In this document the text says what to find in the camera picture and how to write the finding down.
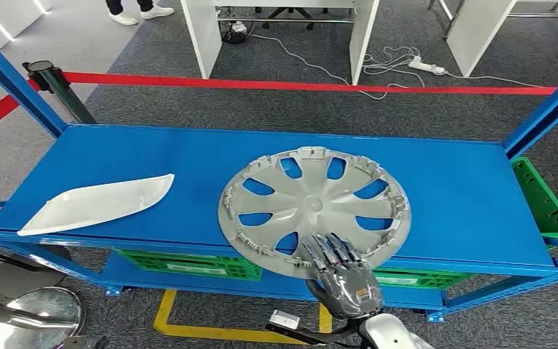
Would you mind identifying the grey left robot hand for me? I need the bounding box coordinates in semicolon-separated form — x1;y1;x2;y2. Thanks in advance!
57;334;111;349

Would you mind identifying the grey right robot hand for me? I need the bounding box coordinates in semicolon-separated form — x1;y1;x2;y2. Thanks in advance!
300;232;384;320

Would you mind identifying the grey plastic wheel hubcap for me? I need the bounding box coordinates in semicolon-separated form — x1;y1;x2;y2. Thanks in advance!
217;146;412;281

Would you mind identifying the white curved plastic part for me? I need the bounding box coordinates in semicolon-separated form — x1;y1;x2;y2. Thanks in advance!
17;173;176;237

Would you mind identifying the blue metal shelf rack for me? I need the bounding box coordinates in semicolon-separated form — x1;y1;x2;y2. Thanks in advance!
0;21;558;324

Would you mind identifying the chrome stanchion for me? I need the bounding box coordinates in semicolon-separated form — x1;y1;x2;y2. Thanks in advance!
0;287;87;349

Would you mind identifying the stanchion with dark base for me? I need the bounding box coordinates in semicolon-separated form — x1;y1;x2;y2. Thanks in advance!
0;242;73;300

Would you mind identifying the white power strip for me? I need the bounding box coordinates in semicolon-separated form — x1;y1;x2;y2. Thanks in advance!
408;56;447;76

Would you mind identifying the black office chair base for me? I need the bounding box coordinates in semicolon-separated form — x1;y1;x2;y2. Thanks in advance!
254;7;331;31

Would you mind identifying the person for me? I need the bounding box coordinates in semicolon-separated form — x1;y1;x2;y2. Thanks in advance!
105;0;176;26

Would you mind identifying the white lit cabinet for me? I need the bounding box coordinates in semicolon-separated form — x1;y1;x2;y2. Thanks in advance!
0;0;54;49

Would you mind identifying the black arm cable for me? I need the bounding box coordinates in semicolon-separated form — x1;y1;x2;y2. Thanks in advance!
265;324;364;349

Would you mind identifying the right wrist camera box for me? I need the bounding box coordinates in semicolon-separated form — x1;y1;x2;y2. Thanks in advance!
265;310;302;334

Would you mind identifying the black stanchion post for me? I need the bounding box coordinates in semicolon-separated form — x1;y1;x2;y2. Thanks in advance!
22;60;98;125

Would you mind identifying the black cable bundle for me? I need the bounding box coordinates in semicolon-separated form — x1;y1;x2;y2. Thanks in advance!
220;20;252;46

